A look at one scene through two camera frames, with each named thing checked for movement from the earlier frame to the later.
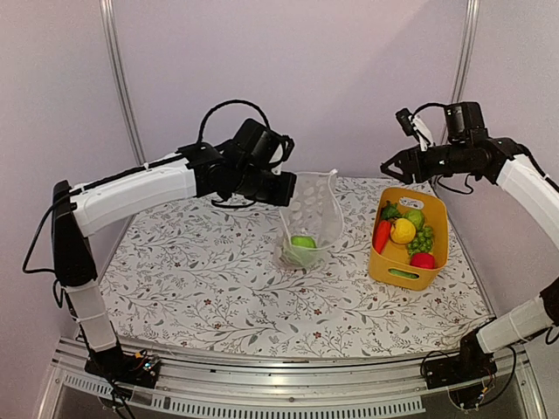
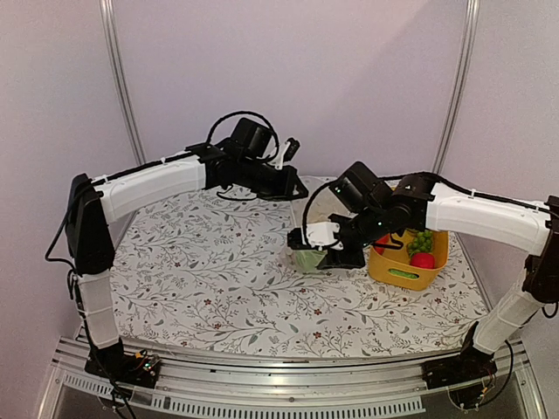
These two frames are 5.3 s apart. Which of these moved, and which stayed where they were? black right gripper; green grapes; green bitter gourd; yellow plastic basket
Moved: black right gripper
Stayed: green grapes; yellow plastic basket; green bitter gourd
